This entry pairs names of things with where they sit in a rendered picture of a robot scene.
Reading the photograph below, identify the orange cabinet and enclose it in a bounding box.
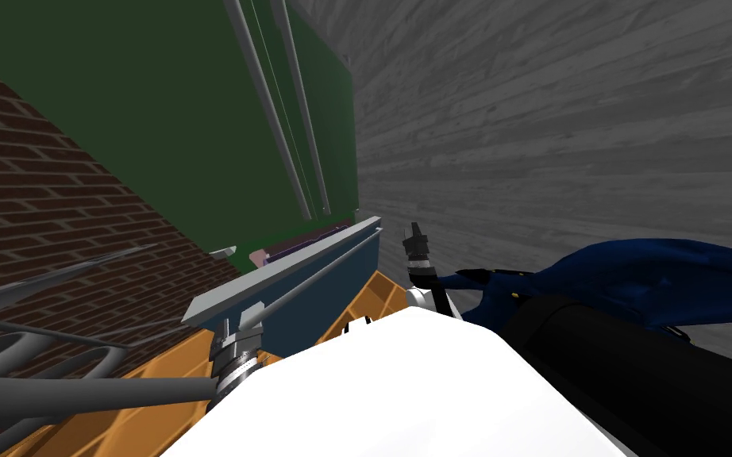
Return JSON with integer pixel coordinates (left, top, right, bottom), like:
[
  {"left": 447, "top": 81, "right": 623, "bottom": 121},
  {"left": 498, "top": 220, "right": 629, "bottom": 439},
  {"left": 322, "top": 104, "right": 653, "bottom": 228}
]
[{"left": 0, "top": 269, "right": 413, "bottom": 457}]

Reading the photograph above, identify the blue-grey drawer front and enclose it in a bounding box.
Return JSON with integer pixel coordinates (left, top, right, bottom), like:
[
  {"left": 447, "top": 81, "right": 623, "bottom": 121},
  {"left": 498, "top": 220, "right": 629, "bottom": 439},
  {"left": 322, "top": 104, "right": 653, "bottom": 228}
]
[{"left": 181, "top": 216, "right": 385, "bottom": 360}]

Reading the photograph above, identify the long grey cupboard handle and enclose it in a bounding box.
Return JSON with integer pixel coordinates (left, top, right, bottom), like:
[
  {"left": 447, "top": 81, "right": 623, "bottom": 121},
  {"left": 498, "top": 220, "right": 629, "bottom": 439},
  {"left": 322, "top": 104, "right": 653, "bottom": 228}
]
[
  {"left": 269, "top": 0, "right": 333, "bottom": 217},
  {"left": 222, "top": 0, "right": 314, "bottom": 222}
]

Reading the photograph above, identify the green cupboard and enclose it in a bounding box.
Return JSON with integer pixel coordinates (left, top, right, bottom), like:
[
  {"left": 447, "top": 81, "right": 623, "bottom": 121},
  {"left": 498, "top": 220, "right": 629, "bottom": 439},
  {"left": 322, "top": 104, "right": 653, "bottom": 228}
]
[{"left": 0, "top": 0, "right": 360, "bottom": 275}]

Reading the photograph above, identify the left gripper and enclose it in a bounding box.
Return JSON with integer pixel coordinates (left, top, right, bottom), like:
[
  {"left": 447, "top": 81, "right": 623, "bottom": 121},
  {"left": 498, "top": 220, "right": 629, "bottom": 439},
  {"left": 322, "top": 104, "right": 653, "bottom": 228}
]
[{"left": 210, "top": 302, "right": 267, "bottom": 369}]

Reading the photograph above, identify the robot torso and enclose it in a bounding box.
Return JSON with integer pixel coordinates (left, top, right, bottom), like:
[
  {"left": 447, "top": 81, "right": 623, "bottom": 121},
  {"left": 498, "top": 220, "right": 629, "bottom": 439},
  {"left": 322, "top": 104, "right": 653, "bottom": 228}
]
[{"left": 161, "top": 304, "right": 649, "bottom": 457}]

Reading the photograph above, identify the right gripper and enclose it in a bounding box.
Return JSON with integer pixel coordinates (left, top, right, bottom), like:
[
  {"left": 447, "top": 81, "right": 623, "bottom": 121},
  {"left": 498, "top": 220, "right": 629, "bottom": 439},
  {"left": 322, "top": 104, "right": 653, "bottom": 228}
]
[{"left": 402, "top": 221, "right": 432, "bottom": 258}]

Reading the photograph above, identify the grey bar handle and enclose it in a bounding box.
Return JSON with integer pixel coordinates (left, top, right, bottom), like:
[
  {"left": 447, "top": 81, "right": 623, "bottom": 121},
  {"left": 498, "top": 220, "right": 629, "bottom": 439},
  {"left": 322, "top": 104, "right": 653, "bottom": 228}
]
[{"left": 237, "top": 228, "right": 383, "bottom": 331}]

